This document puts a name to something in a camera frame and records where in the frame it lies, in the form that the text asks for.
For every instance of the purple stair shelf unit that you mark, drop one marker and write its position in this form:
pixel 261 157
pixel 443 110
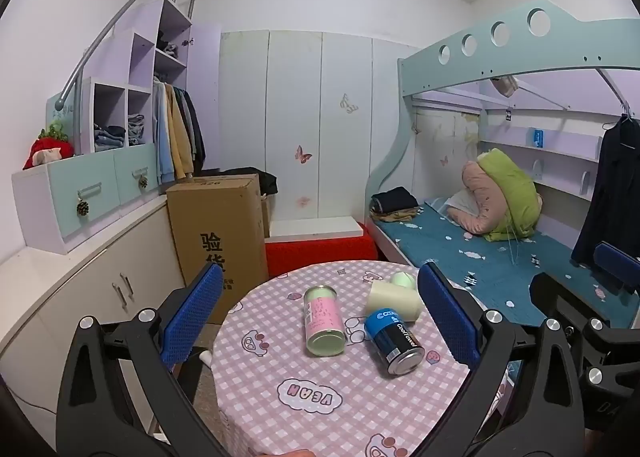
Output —
pixel 145 62

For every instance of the dark hanging jacket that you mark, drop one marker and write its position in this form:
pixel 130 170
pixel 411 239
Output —
pixel 196 132

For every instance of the folded dark clothes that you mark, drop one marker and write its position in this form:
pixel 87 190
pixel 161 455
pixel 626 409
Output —
pixel 395 204

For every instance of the pink quilt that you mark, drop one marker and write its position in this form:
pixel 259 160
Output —
pixel 475 197

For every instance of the dark clothes pile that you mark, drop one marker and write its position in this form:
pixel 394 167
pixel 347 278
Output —
pixel 167 44

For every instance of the red strawberry plush toy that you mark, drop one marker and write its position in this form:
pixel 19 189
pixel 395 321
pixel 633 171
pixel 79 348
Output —
pixel 47 149

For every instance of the round table, pink checkered cloth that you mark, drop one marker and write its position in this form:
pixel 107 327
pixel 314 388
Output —
pixel 310 402

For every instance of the pink butterfly sticker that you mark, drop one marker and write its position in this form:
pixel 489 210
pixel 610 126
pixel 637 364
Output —
pixel 302 154

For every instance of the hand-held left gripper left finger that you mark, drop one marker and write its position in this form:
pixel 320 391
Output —
pixel 192 319

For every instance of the pink and green cup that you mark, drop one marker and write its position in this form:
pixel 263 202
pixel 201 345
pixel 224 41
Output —
pixel 324 319

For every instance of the dark navy hanging coat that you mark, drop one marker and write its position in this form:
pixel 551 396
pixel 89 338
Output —
pixel 607 187

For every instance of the small blue box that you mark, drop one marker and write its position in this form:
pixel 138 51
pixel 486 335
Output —
pixel 538 138

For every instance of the folded jeans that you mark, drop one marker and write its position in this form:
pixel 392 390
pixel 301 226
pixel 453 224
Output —
pixel 109 137
pixel 136 129

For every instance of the pinecone drawer ornament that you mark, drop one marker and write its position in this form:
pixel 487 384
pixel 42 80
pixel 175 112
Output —
pixel 82 208
pixel 143 182

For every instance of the teal bunk bed frame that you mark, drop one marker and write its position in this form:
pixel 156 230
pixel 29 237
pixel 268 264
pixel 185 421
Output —
pixel 500 44

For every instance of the black cloth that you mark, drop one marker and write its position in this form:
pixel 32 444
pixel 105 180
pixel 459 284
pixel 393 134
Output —
pixel 252 179

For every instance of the tall cardboard box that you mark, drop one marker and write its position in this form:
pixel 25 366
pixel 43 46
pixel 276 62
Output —
pixel 220 237

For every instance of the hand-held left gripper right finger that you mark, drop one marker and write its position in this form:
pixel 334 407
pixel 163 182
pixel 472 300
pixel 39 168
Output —
pixel 446 319

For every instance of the light blue hanging shirt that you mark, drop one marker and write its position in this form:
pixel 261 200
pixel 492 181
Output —
pixel 161 137

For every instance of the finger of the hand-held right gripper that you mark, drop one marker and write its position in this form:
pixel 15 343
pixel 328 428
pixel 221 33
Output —
pixel 619 259
pixel 552 294

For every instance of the teal drawer cabinet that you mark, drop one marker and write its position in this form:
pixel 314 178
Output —
pixel 65 197

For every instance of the cream cup with green lid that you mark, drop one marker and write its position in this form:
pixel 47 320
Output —
pixel 392 301

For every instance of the white low cabinet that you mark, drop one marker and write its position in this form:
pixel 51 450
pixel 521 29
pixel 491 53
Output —
pixel 75 287

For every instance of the green quilt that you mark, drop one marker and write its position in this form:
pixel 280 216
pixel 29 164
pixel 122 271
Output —
pixel 512 192

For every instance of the beige butterfly sticker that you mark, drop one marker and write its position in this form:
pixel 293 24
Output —
pixel 349 103

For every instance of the white board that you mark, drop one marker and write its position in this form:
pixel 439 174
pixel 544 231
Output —
pixel 315 227

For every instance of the grey hanging pouch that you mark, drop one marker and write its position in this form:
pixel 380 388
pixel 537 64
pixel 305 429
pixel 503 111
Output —
pixel 503 85

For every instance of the blue printed bed sheet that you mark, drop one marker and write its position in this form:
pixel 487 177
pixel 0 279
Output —
pixel 450 257

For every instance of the blue and black can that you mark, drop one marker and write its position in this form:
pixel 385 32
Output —
pixel 394 343

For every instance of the white wardrobe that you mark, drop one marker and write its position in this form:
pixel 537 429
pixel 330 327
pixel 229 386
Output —
pixel 325 137

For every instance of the yellow hanging jacket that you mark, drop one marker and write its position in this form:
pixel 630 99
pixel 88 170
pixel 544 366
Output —
pixel 181 137

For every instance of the white pillow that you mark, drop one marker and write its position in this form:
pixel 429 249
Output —
pixel 462 204

